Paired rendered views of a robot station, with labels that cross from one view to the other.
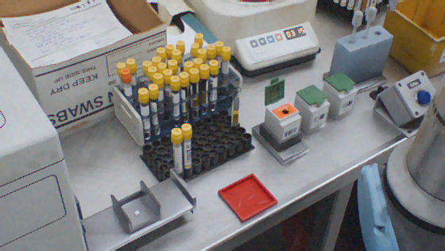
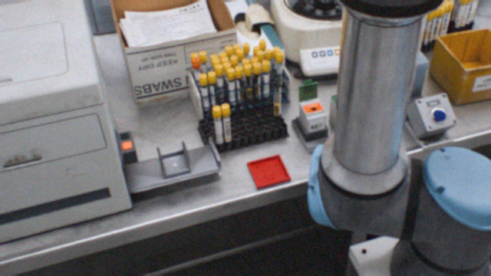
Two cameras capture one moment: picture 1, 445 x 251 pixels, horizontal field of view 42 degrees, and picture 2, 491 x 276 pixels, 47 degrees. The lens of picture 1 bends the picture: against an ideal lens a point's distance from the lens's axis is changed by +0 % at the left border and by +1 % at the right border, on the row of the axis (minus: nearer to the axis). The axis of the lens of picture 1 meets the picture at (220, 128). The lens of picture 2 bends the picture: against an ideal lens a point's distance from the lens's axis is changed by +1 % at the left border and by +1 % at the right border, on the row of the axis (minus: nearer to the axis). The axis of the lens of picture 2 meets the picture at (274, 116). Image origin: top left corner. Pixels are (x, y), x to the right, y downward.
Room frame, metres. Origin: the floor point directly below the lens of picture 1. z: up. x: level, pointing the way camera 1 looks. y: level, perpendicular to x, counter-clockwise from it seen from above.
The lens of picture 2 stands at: (-0.15, -0.26, 1.68)
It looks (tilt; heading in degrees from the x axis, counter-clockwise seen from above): 42 degrees down; 16
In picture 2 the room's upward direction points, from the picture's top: straight up
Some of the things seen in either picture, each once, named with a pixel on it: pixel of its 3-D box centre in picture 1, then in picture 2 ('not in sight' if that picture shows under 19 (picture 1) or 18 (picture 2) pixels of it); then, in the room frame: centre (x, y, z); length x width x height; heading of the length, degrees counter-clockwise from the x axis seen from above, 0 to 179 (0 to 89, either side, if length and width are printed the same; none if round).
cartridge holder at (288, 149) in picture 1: (280, 135); (311, 129); (0.68, -0.10, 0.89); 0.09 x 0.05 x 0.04; 36
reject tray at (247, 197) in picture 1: (247, 197); (268, 171); (0.55, -0.05, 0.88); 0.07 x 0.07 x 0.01; 35
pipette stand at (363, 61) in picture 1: (359, 59); (399, 78); (0.86, -0.26, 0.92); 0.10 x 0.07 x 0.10; 120
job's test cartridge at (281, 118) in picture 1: (281, 124); (311, 119); (0.68, -0.10, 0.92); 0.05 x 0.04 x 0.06; 36
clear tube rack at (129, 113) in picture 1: (178, 96); (239, 87); (0.75, 0.08, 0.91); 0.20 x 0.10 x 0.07; 125
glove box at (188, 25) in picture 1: (168, 25); (252, 31); (0.94, 0.11, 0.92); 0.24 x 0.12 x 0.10; 35
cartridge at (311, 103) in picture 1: (310, 109); (342, 112); (0.73, -0.16, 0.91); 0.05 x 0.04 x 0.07; 35
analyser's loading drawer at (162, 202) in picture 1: (122, 218); (163, 166); (0.48, 0.13, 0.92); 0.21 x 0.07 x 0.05; 125
